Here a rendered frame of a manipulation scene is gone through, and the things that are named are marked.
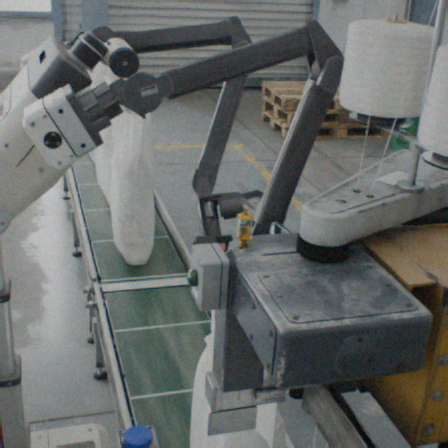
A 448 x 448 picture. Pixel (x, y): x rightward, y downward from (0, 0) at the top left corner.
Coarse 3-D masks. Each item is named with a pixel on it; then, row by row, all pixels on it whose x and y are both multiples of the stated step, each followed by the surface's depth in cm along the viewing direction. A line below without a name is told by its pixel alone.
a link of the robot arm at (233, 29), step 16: (96, 32) 179; (112, 32) 179; (128, 32) 181; (144, 32) 182; (160, 32) 181; (176, 32) 181; (192, 32) 181; (208, 32) 181; (224, 32) 181; (240, 32) 180; (144, 48) 182; (160, 48) 183; (176, 48) 184
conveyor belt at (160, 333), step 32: (128, 320) 266; (160, 320) 268; (192, 320) 269; (128, 352) 246; (160, 352) 247; (192, 352) 248; (128, 384) 228; (160, 384) 229; (192, 384) 230; (160, 416) 214
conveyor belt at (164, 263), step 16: (80, 160) 449; (80, 176) 420; (96, 176) 422; (80, 192) 395; (96, 192) 396; (80, 208) 395; (96, 208) 373; (96, 224) 352; (160, 224) 357; (96, 240) 334; (112, 240) 335; (160, 240) 338; (96, 256) 317; (112, 256) 318; (160, 256) 321; (176, 256) 322; (112, 272) 303; (128, 272) 304; (144, 272) 305; (160, 272) 306; (176, 272) 307; (160, 288) 301
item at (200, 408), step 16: (208, 336) 178; (208, 352) 173; (208, 368) 166; (192, 400) 179; (192, 416) 179; (256, 416) 148; (272, 416) 137; (192, 432) 180; (240, 432) 147; (256, 432) 145; (272, 432) 138
